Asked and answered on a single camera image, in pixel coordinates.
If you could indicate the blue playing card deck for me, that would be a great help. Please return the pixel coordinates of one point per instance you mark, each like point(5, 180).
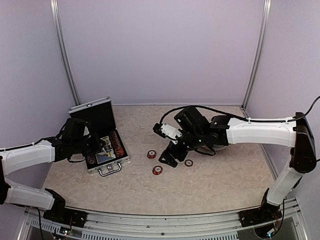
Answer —
point(104, 157)

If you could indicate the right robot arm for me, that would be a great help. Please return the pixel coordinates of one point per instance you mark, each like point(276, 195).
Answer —
point(288, 142)

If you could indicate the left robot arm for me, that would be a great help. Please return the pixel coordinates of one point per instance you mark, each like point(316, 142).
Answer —
point(21, 167)

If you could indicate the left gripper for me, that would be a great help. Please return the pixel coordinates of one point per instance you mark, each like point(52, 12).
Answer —
point(97, 144)

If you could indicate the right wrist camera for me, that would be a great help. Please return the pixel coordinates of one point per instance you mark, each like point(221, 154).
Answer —
point(167, 131)

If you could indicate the chip row right in case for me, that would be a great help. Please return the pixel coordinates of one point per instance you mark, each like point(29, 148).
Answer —
point(118, 149)

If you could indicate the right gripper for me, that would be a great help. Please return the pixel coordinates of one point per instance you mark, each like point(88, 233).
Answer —
point(170, 160)

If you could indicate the aluminium corner post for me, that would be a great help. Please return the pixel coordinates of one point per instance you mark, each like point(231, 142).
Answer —
point(54, 6)
point(258, 53)

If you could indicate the left aluminium corner post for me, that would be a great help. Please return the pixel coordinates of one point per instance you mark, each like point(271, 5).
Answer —
point(54, 6)

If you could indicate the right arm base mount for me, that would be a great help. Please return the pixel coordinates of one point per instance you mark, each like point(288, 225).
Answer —
point(259, 215)

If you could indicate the chip row in case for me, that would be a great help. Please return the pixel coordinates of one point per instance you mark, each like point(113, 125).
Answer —
point(118, 149)
point(91, 160)

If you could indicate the red card deck in case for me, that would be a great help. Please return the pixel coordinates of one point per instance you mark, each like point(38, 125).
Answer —
point(107, 146)

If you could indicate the right aluminium corner post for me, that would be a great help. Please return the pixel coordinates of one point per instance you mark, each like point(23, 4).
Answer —
point(258, 53)

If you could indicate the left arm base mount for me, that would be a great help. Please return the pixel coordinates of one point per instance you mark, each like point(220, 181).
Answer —
point(67, 216)

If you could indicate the aluminium poker case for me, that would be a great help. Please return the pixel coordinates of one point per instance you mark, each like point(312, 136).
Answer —
point(100, 115)

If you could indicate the chip row left in case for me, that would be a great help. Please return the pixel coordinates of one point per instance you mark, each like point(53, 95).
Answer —
point(91, 160)

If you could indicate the single red chip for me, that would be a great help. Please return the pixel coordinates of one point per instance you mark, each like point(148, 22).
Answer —
point(188, 163)

